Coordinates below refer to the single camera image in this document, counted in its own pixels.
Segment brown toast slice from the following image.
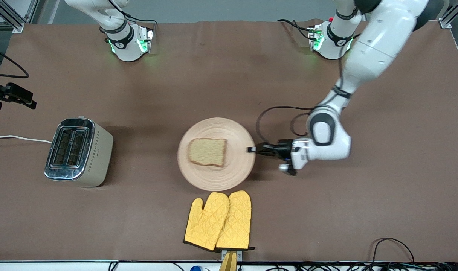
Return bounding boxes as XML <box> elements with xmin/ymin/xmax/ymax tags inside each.
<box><xmin>187</xmin><ymin>138</ymin><xmax>227</xmax><ymax>167</ymax></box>

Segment round wooden plate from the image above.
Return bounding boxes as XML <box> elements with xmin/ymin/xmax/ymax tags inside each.
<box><xmin>177</xmin><ymin>117</ymin><xmax>256</xmax><ymax>192</ymax></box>

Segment yellow quilted oven mitt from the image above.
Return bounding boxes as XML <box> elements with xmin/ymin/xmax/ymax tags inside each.
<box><xmin>215</xmin><ymin>190</ymin><xmax>255</xmax><ymax>251</ymax></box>
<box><xmin>184</xmin><ymin>192</ymin><xmax>230</xmax><ymax>251</ymax></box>

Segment brown table cover sheet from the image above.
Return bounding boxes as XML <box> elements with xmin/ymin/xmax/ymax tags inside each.
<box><xmin>0</xmin><ymin>20</ymin><xmax>458</xmax><ymax>262</ymax></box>

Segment silver beige toaster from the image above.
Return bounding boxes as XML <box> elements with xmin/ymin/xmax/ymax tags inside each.
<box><xmin>44</xmin><ymin>116</ymin><xmax>114</xmax><ymax>187</ymax></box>

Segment white toaster power cable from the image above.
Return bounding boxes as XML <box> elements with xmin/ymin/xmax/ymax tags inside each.
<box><xmin>0</xmin><ymin>135</ymin><xmax>52</xmax><ymax>144</ymax></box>

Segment aluminium frame post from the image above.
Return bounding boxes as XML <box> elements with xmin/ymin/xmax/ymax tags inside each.
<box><xmin>0</xmin><ymin>0</ymin><xmax>39</xmax><ymax>33</ymax></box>
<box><xmin>438</xmin><ymin>0</ymin><xmax>458</xmax><ymax>29</ymax></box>

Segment black base cable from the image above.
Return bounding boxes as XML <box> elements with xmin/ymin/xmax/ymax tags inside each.
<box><xmin>108</xmin><ymin>0</ymin><xmax>159</xmax><ymax>26</ymax></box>
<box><xmin>277</xmin><ymin>19</ymin><xmax>313</xmax><ymax>40</ymax></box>

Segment black looped cable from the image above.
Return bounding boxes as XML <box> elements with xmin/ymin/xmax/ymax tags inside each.
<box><xmin>371</xmin><ymin>238</ymin><xmax>415</xmax><ymax>264</ymax></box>

